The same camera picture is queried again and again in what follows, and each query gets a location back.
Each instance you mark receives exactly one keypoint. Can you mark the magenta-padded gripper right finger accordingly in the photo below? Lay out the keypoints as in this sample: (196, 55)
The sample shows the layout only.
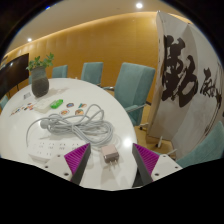
(150, 161)

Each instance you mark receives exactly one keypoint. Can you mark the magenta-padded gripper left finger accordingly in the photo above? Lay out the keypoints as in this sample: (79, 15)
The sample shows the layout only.
(75, 160)

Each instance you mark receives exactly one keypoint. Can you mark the small white charger block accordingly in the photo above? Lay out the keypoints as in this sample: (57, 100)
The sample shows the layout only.
(109, 153)

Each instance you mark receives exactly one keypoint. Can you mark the white power strip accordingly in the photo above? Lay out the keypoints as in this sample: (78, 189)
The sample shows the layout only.
(50, 148)

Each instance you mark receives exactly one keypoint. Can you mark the round colourful badge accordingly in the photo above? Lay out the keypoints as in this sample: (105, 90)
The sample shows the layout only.
(79, 112)
(70, 105)
(82, 105)
(65, 112)

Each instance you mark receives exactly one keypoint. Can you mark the teal upholstered chair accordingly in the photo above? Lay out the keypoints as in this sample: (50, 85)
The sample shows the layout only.
(206, 146)

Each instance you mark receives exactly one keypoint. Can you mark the small green packet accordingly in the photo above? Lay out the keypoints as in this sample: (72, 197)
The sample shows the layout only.
(56, 104)

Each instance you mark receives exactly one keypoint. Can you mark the flat white box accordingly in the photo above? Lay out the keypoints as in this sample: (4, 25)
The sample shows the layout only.
(44, 104)

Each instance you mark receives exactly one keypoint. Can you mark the small colourful stickers row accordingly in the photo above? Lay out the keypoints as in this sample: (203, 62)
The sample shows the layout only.
(22, 109)

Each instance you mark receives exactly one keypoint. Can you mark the teal chairs group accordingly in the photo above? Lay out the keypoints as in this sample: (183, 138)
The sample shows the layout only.
(133, 83)

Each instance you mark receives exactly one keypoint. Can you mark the small grey card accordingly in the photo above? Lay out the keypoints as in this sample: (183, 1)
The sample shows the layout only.
(27, 95)

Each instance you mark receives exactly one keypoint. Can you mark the potted plant in dark vase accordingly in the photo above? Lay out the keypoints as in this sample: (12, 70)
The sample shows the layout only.
(40, 85)

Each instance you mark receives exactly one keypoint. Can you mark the calligraphy folding screen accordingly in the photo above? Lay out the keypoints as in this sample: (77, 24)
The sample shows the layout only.
(186, 83)

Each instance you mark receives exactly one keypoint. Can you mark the ceiling lights group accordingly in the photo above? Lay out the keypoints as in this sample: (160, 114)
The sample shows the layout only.
(139, 5)

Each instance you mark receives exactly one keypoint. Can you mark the black wall television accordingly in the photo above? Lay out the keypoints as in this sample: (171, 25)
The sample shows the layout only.
(13, 75)

